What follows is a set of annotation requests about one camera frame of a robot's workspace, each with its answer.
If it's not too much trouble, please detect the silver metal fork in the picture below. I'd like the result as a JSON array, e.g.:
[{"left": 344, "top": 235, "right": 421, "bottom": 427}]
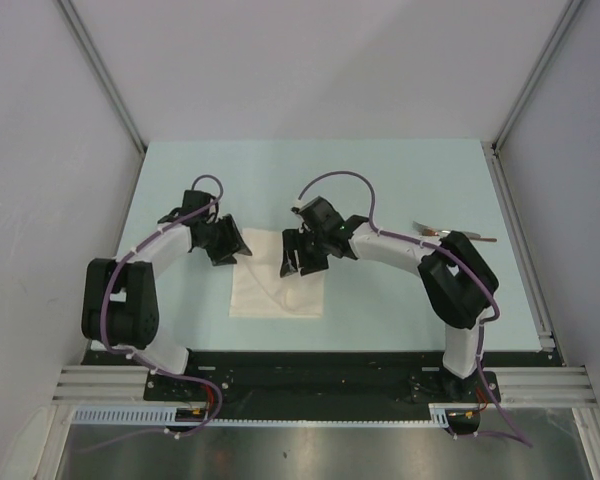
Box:
[{"left": 412, "top": 221, "right": 451, "bottom": 237}]

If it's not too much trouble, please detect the white cloth napkin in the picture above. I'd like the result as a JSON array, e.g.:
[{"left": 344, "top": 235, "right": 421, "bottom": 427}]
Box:
[{"left": 229, "top": 228, "right": 325, "bottom": 318}]

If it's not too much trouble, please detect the left aluminium corner post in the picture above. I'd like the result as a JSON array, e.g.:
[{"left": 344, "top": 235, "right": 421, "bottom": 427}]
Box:
[{"left": 54, "top": 0, "right": 147, "bottom": 154}]

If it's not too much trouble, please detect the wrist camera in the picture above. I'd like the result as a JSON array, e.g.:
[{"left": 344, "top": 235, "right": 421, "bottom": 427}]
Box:
[
  {"left": 291, "top": 196, "right": 344, "bottom": 232},
  {"left": 180, "top": 189, "right": 216, "bottom": 216}
]

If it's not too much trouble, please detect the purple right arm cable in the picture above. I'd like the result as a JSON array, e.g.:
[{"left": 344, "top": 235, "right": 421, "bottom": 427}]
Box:
[{"left": 297, "top": 171, "right": 534, "bottom": 449}]

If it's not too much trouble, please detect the aluminium frame rail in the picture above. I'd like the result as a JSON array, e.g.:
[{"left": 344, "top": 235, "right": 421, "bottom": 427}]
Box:
[{"left": 52, "top": 365, "right": 597, "bottom": 408}]

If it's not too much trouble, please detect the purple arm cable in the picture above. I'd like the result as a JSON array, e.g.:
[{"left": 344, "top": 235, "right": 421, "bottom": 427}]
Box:
[
  {"left": 297, "top": 171, "right": 534, "bottom": 449},
  {"left": 74, "top": 174, "right": 226, "bottom": 454}
]

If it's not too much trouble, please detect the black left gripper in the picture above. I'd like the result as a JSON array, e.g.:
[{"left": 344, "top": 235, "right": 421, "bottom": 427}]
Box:
[{"left": 198, "top": 214, "right": 251, "bottom": 266}]

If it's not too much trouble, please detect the white slotted cable duct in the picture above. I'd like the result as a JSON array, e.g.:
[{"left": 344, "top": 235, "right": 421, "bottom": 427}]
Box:
[{"left": 72, "top": 402, "right": 448, "bottom": 430}]

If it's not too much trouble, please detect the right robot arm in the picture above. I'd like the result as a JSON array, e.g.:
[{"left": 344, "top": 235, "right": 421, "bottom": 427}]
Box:
[{"left": 280, "top": 196, "right": 499, "bottom": 401}]

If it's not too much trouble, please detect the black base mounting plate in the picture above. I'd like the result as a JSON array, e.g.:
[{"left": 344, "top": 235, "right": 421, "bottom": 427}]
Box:
[{"left": 79, "top": 349, "right": 564, "bottom": 436}]

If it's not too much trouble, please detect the right aluminium corner post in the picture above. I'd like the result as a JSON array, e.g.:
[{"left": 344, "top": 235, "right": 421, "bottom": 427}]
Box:
[{"left": 489, "top": 0, "right": 584, "bottom": 151}]

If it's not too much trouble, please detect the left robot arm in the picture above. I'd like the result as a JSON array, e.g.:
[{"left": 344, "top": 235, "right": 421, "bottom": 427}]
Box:
[{"left": 81, "top": 189, "right": 252, "bottom": 400}]

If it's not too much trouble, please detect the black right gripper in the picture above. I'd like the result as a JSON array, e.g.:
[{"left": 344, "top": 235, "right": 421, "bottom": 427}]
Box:
[{"left": 281, "top": 227, "right": 331, "bottom": 277}]

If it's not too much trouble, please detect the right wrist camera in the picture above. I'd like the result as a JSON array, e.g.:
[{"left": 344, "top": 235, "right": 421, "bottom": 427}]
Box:
[{"left": 291, "top": 196, "right": 344, "bottom": 232}]

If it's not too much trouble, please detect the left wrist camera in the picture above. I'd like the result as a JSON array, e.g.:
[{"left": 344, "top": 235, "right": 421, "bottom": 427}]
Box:
[{"left": 180, "top": 189, "right": 216, "bottom": 216}]

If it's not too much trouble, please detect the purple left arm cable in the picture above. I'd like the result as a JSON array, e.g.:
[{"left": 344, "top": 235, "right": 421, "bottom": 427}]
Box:
[{"left": 74, "top": 174, "right": 226, "bottom": 454}]

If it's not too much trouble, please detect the aluminium corner post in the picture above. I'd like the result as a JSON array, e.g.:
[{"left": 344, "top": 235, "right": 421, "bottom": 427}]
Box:
[
  {"left": 54, "top": 0, "right": 147, "bottom": 154},
  {"left": 489, "top": 0, "right": 584, "bottom": 151}
]

